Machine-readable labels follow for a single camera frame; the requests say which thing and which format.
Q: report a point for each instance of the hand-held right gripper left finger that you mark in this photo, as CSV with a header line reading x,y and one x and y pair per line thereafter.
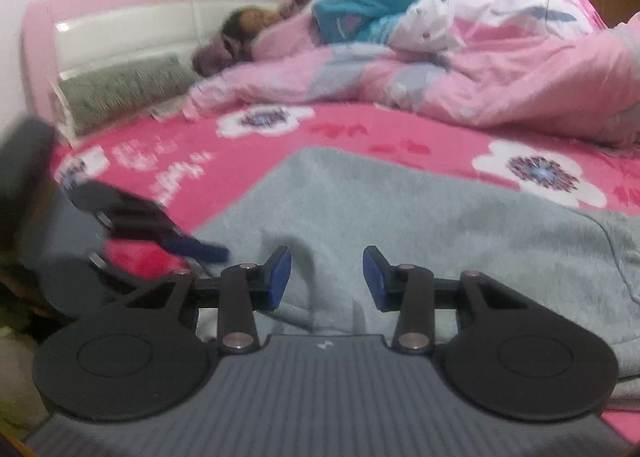
x,y
280,283

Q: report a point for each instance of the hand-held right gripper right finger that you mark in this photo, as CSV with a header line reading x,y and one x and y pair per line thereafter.
x,y
375,283

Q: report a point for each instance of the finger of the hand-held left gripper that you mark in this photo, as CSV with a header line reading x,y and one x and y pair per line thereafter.
x,y
200,250

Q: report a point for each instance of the grey sweatpants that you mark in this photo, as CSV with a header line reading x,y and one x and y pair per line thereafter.
x,y
400,207

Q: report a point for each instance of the pink floral bed sheet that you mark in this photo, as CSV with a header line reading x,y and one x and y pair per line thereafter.
x,y
200,152

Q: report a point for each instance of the green leaf-print pillow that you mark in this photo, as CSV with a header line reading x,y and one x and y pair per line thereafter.
x,y
125,87

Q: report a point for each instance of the pink and white headboard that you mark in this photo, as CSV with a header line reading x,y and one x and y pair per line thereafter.
x,y
125,22

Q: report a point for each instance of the purple padded cloth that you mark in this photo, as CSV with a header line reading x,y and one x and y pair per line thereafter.
x,y
215,57

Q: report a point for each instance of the pink patchwork quilt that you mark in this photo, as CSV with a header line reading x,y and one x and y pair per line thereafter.
x,y
525,72

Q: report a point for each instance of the teal printed cloth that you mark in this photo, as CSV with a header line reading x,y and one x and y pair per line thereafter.
x,y
350,17

